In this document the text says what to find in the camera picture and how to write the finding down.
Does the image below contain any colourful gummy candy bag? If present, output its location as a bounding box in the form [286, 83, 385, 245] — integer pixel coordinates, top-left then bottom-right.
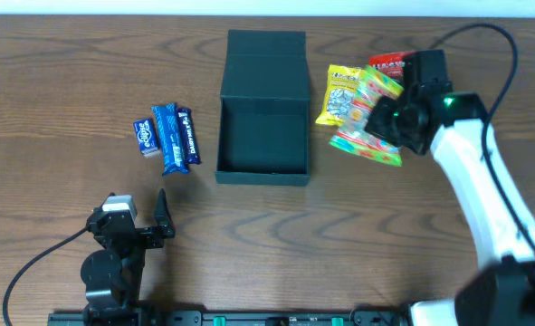
[330, 65, 403, 167]

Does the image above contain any blue cookie pack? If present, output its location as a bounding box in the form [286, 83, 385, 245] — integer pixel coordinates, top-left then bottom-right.
[151, 103, 189, 176]

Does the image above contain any purple Dairy Milk bar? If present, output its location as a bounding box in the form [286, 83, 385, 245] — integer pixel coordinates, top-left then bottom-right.
[176, 107, 201, 165]

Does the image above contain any yellow Hacks candy bag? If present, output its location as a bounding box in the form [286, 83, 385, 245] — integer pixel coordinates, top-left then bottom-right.
[315, 64, 364, 126]

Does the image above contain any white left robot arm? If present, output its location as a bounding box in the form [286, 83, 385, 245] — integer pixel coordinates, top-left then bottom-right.
[81, 189, 176, 326]

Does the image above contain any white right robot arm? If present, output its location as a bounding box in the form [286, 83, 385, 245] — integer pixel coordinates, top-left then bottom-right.
[366, 92, 535, 326]

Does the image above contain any red Hacks candy bag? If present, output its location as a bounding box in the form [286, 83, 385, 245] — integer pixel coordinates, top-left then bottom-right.
[368, 52, 411, 83]

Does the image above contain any blue Eclipse mints box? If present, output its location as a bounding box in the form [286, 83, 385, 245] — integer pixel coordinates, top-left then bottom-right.
[133, 118, 160, 157]

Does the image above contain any dark green open box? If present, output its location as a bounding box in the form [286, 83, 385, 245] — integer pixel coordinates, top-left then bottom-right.
[215, 30, 310, 187]

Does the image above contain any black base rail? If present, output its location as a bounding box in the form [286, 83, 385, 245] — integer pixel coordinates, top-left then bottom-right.
[46, 310, 408, 326]

